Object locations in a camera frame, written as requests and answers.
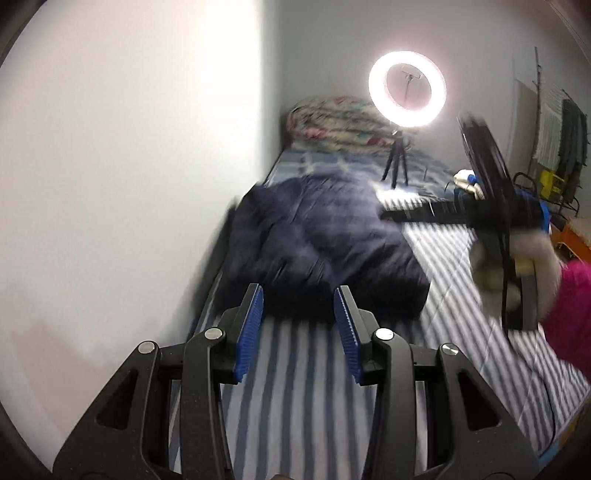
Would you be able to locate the black clothes rack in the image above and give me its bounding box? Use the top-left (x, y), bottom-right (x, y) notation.
top-left (515, 46), bottom-right (591, 217)

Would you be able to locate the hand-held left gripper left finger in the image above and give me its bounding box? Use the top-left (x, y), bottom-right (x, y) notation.
top-left (53, 283), bottom-right (265, 480)

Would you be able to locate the floral quilt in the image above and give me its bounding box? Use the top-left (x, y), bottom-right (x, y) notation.
top-left (285, 95), bottom-right (419, 155)

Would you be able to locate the yellow crate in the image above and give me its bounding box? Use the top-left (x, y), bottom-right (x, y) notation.
top-left (538, 170), bottom-right (565, 199)

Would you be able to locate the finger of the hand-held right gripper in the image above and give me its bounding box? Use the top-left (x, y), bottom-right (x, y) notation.
top-left (382, 199), bottom-right (476, 227)

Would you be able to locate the navy puffer jacket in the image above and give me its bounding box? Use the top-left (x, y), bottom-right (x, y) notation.
top-left (216, 173), bottom-right (432, 321)

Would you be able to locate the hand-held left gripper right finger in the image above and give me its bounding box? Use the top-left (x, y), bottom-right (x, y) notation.
top-left (333, 285), bottom-right (541, 480)

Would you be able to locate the ring light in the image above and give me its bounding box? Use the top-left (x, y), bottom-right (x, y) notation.
top-left (368, 51), bottom-right (448, 130)

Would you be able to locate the black cable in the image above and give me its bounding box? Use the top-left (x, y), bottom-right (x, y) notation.
top-left (505, 329), bottom-right (560, 446)

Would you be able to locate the green striped towel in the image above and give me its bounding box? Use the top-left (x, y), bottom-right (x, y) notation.
top-left (538, 85), bottom-right (566, 167)

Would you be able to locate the grey striped bed sheet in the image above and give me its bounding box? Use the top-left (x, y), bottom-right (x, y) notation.
top-left (168, 185), bottom-right (591, 480)

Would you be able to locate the orange stool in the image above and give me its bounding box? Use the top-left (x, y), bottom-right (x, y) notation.
top-left (551, 217), bottom-right (591, 264)

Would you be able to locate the white leaning panel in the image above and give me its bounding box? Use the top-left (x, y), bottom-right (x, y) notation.
top-left (513, 78), bottom-right (541, 174)

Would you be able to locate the person's right hand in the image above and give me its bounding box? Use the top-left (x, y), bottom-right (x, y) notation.
top-left (468, 228), bottom-right (563, 319)

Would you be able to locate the black tripod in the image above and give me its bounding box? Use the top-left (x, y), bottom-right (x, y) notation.
top-left (381, 129), bottom-right (411, 189)

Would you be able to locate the person's right forearm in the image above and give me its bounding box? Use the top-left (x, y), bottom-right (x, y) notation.
top-left (538, 261), bottom-right (591, 377)

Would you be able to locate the grey-green hanging jacket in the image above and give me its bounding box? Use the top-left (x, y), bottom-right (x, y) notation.
top-left (556, 99), bottom-right (588, 190)

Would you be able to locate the blue checked bed sheet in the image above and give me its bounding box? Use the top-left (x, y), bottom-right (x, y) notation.
top-left (265, 148), bottom-right (462, 204)

